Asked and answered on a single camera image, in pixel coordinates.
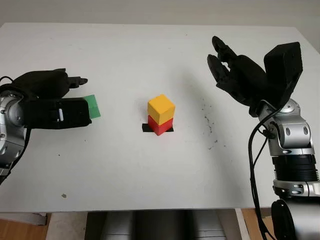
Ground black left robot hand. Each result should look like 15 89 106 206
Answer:
11 68 89 100

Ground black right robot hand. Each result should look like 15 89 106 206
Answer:
206 35 270 116

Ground green cube block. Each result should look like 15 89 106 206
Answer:
83 94 102 119

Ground yellow cube block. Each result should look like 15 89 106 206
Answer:
147 93 176 125

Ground red cube block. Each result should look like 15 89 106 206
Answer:
147 114 174 137

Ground black tape strip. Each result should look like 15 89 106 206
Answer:
141 123 174 133

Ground white table leg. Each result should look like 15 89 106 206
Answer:
234 208 251 240

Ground dark grey robot torso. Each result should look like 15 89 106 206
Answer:
86 209 236 240

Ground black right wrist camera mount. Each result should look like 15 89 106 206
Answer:
263 41 304 113

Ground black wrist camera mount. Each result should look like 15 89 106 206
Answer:
23 96 93 130
263 41 304 113

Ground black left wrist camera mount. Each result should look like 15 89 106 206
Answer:
23 96 93 130

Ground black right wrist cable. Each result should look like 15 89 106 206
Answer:
248 99 285 240

